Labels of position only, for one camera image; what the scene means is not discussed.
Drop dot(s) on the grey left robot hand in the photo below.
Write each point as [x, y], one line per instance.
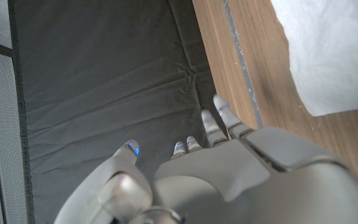
[228, 186]

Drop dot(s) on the white cloth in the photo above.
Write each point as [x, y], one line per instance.
[337, 46]

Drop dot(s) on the black backdrop curtain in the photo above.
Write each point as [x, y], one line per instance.
[104, 77]

